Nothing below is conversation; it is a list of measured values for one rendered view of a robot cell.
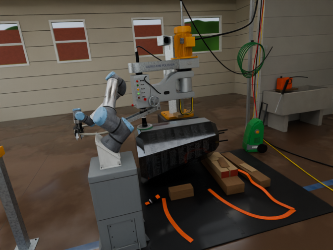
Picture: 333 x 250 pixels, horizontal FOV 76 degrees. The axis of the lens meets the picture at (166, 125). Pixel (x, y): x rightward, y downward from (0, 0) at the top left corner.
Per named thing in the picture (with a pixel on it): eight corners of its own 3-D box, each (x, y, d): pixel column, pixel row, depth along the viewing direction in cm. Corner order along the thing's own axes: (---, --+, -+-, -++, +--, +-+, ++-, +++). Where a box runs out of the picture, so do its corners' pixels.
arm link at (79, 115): (88, 116, 233) (85, 113, 243) (79, 110, 226) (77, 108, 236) (83, 123, 232) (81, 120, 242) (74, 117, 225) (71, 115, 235)
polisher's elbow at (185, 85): (177, 91, 313) (176, 77, 308) (190, 90, 316) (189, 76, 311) (180, 93, 295) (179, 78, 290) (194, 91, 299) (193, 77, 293)
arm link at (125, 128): (125, 145, 185) (138, 129, 185) (110, 136, 175) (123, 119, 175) (121, 138, 197) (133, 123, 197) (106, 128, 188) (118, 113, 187)
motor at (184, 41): (188, 58, 310) (186, 28, 299) (198, 57, 283) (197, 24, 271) (170, 59, 300) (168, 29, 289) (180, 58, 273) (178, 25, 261)
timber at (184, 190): (171, 200, 265) (170, 192, 261) (168, 195, 276) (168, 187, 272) (194, 196, 270) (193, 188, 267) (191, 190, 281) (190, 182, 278)
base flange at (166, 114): (160, 113, 399) (160, 111, 398) (185, 110, 410) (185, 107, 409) (167, 120, 354) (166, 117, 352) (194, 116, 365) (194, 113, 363)
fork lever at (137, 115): (156, 106, 305) (155, 103, 303) (161, 108, 288) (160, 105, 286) (112, 127, 286) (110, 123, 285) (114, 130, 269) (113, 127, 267)
